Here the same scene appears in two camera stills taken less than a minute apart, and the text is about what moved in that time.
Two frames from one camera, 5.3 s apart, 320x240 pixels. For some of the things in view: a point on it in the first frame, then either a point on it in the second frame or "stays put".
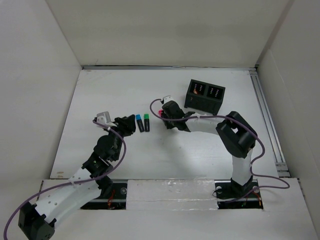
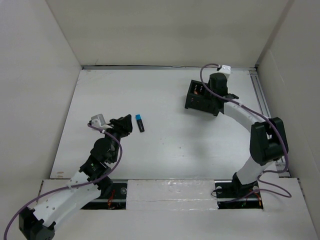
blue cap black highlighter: (138, 119) stays put
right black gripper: (169, 125) → (209, 85)
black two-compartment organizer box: (204, 97) stays put
